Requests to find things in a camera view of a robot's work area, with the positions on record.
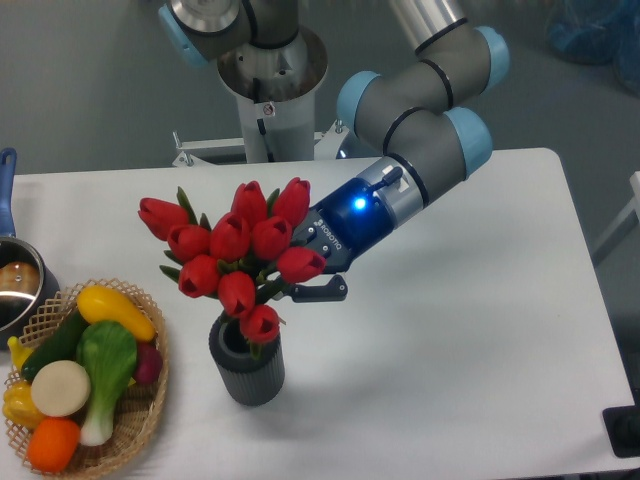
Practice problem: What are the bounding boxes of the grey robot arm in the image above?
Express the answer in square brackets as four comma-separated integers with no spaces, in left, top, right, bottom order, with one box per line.
[158,1,510,303]

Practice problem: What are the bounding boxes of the orange fruit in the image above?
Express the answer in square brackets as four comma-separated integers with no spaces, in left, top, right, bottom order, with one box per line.
[27,417,80,473]

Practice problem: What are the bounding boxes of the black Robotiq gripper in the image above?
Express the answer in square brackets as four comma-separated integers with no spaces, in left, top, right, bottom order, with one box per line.
[273,177,394,303]

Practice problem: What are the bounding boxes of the round beige disc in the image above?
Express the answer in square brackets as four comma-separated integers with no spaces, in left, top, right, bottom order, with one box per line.
[31,360,91,417]

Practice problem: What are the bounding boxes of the dark green cucumber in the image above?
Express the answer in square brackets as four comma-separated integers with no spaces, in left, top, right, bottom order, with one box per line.
[21,310,89,382]

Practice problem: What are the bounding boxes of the black device at edge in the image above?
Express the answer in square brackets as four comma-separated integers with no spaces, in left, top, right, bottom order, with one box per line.
[602,405,639,458]

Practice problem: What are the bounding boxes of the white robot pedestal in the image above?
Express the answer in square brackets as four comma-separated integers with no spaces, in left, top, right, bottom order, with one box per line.
[173,26,349,166]

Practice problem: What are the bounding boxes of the blue plastic bag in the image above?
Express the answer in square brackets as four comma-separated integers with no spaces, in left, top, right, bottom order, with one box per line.
[544,1,639,96]

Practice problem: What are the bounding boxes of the yellow squash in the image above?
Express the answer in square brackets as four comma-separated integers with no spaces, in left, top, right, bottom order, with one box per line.
[76,285,156,342]

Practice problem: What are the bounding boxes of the purple red radish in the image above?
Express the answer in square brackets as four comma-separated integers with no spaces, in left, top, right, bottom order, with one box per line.
[132,343,163,385]

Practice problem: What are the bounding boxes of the red tulip bouquet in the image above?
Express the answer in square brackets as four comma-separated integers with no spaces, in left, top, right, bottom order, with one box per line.
[138,177,326,358]

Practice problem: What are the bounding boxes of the white furniture frame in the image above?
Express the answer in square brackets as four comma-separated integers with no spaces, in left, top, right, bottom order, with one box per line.
[591,171,639,267]

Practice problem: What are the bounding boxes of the yellow banana tip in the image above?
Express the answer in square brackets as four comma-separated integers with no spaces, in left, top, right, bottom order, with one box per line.
[7,336,34,371]

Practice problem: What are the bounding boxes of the green bok choy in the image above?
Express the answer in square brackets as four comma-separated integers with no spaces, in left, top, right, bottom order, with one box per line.
[76,320,137,447]

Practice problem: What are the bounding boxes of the dark grey ribbed vase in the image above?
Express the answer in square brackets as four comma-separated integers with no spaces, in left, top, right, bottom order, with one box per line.
[208,317,285,407]

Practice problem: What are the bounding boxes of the woven wicker basket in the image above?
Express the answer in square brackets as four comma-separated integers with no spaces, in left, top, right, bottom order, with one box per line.
[2,279,169,479]

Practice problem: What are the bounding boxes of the blue handled saucepan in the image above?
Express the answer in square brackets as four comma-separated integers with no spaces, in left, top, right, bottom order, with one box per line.
[1,147,59,351]

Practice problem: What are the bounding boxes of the yellow bell pepper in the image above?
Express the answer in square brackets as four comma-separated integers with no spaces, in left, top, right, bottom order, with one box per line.
[2,380,46,430]

